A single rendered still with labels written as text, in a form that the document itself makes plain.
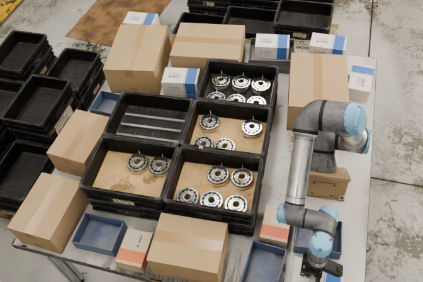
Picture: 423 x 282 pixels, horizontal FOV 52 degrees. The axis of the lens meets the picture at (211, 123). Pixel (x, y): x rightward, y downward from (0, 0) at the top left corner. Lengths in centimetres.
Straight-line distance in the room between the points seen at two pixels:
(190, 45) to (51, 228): 125
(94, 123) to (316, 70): 122
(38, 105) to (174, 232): 156
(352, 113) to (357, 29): 260
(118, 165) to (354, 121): 116
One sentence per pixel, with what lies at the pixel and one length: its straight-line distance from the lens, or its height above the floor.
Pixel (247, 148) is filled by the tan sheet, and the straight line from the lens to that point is 214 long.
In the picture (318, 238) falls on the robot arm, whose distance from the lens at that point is 160.
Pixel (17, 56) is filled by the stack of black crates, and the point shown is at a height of 49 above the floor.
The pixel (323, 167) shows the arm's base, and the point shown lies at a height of 89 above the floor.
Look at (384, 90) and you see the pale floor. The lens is 366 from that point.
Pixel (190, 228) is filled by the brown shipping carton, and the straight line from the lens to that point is 192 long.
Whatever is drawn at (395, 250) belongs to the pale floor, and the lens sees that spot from 292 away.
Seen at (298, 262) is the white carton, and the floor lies 81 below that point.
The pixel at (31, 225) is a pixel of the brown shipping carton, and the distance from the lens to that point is 214.
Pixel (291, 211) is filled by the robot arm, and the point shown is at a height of 110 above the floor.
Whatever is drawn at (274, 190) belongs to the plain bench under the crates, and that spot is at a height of 70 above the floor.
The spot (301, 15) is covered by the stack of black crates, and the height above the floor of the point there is 49.
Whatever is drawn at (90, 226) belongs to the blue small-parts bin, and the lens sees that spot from 221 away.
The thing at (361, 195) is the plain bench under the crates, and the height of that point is 70.
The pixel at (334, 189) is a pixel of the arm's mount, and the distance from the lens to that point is 210.
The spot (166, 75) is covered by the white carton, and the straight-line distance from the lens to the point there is 246.
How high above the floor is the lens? 258
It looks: 51 degrees down
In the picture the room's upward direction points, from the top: 7 degrees counter-clockwise
